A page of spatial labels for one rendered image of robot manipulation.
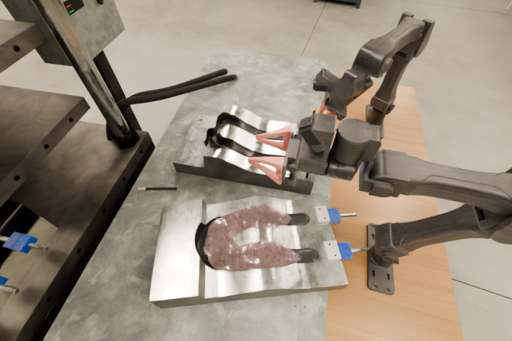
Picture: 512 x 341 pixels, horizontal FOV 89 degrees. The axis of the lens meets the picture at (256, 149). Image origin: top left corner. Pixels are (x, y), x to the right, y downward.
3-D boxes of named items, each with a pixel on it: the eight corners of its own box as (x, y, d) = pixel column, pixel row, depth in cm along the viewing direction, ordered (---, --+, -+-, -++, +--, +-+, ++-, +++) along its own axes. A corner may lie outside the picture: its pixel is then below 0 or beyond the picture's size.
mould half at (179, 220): (319, 205, 89) (326, 188, 81) (343, 288, 73) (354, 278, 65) (171, 218, 86) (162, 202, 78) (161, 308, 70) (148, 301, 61)
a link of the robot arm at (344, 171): (324, 160, 47) (364, 167, 46) (327, 137, 50) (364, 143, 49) (318, 180, 52) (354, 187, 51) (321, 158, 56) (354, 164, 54)
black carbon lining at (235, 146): (300, 138, 100) (304, 120, 92) (296, 172, 90) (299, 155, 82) (213, 125, 104) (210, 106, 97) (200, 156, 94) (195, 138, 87)
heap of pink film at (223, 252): (289, 208, 82) (292, 196, 76) (301, 269, 71) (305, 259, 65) (206, 216, 80) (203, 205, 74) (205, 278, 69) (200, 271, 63)
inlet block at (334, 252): (363, 243, 78) (369, 237, 74) (369, 260, 75) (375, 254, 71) (319, 247, 77) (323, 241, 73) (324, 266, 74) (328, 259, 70)
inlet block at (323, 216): (350, 210, 85) (356, 202, 81) (356, 224, 82) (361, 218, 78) (311, 214, 84) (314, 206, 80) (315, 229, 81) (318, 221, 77)
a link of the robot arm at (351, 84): (354, 106, 67) (378, 62, 60) (327, 91, 71) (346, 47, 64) (372, 99, 75) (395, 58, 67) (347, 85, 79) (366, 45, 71)
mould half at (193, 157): (314, 141, 108) (321, 117, 97) (309, 195, 92) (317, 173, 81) (199, 123, 114) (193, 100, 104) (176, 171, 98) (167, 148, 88)
